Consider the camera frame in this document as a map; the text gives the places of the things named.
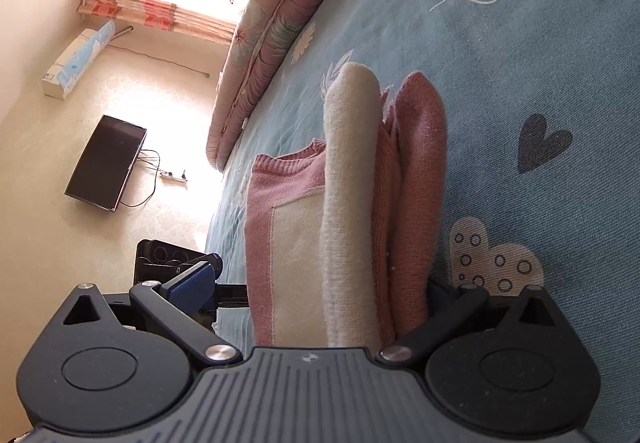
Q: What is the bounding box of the pink and cream sweater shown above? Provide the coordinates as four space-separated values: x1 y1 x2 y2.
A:
244 62 447 351

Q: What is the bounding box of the orange patterned left curtain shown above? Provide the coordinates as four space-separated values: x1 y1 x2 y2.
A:
77 0 236 44

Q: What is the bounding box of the white air conditioner unit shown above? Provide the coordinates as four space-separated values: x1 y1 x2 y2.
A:
41 20 115 100

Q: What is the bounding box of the blue floral bed sheet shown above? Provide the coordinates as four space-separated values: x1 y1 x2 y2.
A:
207 0 639 442

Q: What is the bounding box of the wall-mounted black television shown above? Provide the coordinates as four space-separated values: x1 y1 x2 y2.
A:
65 114 146 212

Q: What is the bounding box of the white power strip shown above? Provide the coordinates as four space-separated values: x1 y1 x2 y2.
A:
160 170 188 185

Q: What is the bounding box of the folded pink floral quilt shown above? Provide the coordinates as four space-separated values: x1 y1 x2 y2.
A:
206 0 323 171

